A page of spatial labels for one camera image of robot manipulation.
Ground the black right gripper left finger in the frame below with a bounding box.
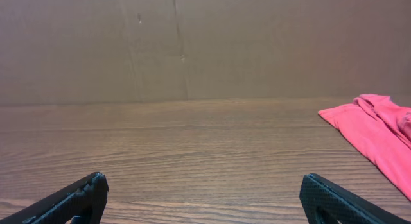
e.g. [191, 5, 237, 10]
[1, 172, 109, 224]

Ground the red printed t-shirt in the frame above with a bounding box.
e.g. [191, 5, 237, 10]
[318, 94, 410, 198]

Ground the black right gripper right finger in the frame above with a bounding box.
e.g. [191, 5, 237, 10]
[299, 173, 410, 224]

